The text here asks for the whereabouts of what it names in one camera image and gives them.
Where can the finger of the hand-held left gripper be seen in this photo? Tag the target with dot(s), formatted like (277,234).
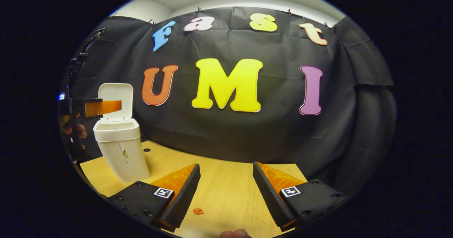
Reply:
(102,107)

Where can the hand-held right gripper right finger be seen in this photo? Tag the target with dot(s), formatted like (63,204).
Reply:
(270,200)

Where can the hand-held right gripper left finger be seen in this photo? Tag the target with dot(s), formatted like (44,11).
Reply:
(182,202)

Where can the orange paper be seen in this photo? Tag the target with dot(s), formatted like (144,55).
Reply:
(198,211)

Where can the white desktop garbage bin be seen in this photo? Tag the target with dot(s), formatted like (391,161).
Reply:
(122,153)

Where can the wooden desktop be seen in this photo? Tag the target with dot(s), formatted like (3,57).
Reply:
(226,195)

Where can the black backdrop cloth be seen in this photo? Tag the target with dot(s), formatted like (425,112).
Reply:
(276,139)

